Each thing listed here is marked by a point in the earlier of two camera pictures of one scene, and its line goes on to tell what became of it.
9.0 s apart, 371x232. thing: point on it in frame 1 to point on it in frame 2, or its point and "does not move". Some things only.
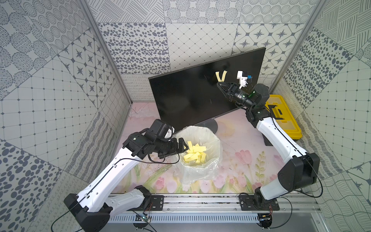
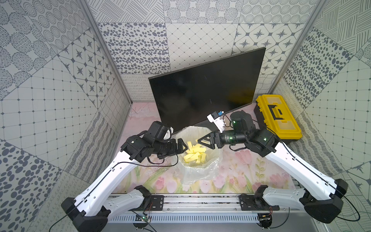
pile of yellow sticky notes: [195, 152] does not move
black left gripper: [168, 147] does not move
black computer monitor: [188, 95] does not move
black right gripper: [232, 90] to [211, 135]
